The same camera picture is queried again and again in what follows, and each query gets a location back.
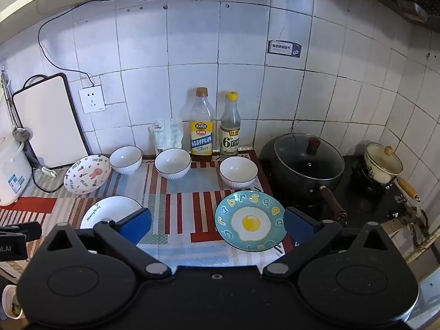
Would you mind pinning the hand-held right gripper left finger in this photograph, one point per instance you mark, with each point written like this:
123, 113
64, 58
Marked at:
135, 225

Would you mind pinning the blue fried egg plate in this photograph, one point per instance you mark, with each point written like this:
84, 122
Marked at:
251, 221

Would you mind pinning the striped table mat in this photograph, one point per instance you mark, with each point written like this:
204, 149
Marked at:
185, 209

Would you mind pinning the white plate with dark rim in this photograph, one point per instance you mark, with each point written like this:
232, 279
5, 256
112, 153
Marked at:
110, 208

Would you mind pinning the yellow label cooking wine bottle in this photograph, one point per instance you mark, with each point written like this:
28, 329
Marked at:
202, 134

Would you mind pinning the white wall socket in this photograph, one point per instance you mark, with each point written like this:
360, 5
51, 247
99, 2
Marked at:
91, 99

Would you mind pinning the cream enamel milk pot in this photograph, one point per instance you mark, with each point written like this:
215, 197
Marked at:
383, 163

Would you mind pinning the white cutting board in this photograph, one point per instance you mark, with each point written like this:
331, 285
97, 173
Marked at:
48, 120

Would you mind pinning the gas pipe with valve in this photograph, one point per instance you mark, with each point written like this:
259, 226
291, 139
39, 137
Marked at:
417, 227

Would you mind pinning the blue wall sticker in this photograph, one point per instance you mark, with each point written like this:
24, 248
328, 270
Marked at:
284, 48

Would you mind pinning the black wok with glass lid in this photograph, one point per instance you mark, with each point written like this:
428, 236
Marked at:
306, 165

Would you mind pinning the white plug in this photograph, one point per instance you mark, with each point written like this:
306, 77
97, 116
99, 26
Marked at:
48, 172

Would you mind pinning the pink rabbit print plate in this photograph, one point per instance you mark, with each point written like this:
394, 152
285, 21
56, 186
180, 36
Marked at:
87, 175

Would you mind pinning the metal ladle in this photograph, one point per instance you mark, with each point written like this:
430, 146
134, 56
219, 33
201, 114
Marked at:
15, 123

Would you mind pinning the black gas stove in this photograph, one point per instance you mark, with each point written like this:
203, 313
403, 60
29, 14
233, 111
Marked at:
364, 202

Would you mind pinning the clear vinegar bottle yellow cap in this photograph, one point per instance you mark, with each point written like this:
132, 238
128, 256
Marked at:
230, 134

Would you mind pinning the white cup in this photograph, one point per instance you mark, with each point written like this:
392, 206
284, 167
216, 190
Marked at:
12, 302

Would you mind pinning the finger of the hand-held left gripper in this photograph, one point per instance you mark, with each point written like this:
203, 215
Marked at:
27, 230

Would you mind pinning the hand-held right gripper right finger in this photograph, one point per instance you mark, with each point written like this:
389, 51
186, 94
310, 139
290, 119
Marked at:
299, 225

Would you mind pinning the white salt bag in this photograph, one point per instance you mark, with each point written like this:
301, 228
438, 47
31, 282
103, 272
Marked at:
166, 137

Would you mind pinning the white ribbed bowl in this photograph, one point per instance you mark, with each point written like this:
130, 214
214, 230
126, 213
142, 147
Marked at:
172, 163
125, 160
237, 172

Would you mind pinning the white rice cooker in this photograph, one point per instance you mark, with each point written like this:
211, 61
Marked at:
12, 172

